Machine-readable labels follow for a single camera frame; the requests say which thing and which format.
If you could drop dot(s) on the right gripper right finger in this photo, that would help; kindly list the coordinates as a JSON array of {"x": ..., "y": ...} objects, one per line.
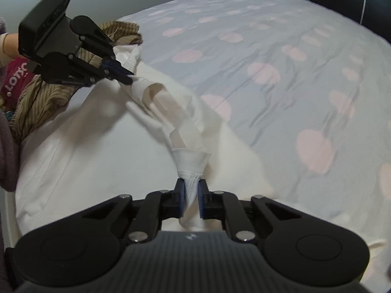
[{"x": 301, "y": 247}]

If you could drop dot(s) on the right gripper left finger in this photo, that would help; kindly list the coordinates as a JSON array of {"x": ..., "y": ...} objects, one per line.
[{"x": 87, "y": 245}]

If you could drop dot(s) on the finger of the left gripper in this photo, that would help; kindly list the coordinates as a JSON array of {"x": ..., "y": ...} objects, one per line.
[
  {"x": 68, "y": 69},
  {"x": 96, "y": 41}
]

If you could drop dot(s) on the white t-shirt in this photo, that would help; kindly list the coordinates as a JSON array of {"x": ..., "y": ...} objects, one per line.
[{"x": 130, "y": 140}]

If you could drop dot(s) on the left hand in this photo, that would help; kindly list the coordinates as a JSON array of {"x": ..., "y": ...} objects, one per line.
[{"x": 9, "y": 48}]

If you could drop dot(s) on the brown striped garment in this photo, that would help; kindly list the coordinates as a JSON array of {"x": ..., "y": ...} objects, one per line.
[{"x": 39, "y": 101}]

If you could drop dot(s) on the red printed bag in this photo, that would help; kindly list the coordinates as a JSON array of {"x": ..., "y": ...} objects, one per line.
[{"x": 17, "y": 77}]

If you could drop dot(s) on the purple fuzzy garment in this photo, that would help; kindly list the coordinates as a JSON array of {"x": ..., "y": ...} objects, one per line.
[{"x": 9, "y": 169}]

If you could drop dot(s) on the grey pink-dotted bed sheet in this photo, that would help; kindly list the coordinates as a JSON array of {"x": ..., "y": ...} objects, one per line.
[{"x": 306, "y": 88}]

